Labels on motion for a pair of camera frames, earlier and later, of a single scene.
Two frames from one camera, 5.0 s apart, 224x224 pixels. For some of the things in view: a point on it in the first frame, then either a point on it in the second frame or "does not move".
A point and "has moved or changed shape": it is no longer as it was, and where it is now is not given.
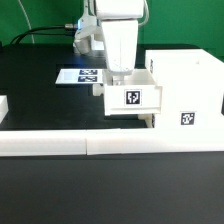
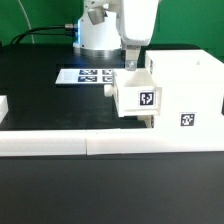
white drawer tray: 140,94 has moved or changed shape
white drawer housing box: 192,82 does not move
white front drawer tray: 148,118 does not move
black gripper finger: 118,80 to 131,57
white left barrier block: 4,107 does not move
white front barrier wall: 111,141 does not move
